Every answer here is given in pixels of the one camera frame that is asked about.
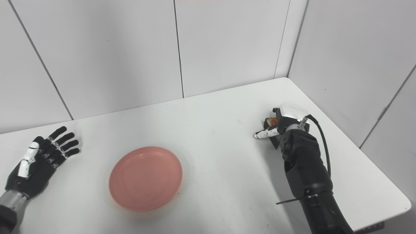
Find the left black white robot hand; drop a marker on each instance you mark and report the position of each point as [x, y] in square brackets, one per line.
[37, 169]

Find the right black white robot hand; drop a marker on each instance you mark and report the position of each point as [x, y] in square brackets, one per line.
[291, 112]

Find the cake slice with fruit topping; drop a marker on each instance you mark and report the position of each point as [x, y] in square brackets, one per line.
[272, 122]

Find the pink round plate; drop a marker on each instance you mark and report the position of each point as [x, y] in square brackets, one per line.
[144, 178]

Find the black table frame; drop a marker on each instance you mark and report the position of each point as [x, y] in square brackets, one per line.
[373, 227]

